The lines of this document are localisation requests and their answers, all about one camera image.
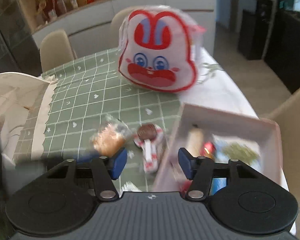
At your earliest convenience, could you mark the clear bag brown bread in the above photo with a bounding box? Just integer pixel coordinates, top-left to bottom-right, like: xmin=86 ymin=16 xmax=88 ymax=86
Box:
xmin=90 ymin=114 xmax=133 ymax=158

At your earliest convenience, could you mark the pink cardboard box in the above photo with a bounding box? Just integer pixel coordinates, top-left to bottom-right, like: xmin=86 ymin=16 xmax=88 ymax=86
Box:
xmin=153 ymin=104 xmax=288 ymax=192

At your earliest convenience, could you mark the beige chair far left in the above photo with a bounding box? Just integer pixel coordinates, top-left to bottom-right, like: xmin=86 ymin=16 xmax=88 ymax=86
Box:
xmin=39 ymin=29 xmax=77 ymax=72

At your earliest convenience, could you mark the beige chair behind rabbit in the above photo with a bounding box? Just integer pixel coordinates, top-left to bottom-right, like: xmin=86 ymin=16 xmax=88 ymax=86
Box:
xmin=109 ymin=7 xmax=134 ymax=48

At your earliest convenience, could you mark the green grid tablecloth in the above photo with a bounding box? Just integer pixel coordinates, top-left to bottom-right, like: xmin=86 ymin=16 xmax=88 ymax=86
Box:
xmin=12 ymin=47 xmax=188 ymax=196

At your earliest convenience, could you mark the blue seaweed snack packet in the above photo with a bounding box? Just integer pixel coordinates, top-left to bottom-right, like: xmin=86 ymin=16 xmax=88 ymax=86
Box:
xmin=210 ymin=139 xmax=263 ymax=196

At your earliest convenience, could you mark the rabbit face snack bag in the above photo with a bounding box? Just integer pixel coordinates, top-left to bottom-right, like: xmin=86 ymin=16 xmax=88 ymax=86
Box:
xmin=118 ymin=5 xmax=206 ymax=93

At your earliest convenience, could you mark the red white chocolate candy packet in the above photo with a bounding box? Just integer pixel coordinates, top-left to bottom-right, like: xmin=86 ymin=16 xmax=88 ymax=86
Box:
xmin=134 ymin=123 xmax=164 ymax=173

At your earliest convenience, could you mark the wooden display shelf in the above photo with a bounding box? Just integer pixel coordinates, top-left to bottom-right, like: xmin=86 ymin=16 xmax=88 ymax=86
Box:
xmin=17 ymin=0 xmax=216 ymax=56

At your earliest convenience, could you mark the red spicy strip snack packet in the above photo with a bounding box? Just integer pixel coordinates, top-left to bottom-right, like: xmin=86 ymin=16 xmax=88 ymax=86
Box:
xmin=200 ymin=141 xmax=216 ymax=159

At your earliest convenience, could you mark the black cabinet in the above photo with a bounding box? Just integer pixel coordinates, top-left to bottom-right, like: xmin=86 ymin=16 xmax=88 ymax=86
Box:
xmin=237 ymin=0 xmax=300 ymax=93

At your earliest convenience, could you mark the white scalloped paper bag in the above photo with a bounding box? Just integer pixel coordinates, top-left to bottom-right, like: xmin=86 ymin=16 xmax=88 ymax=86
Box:
xmin=0 ymin=72 xmax=59 ymax=165

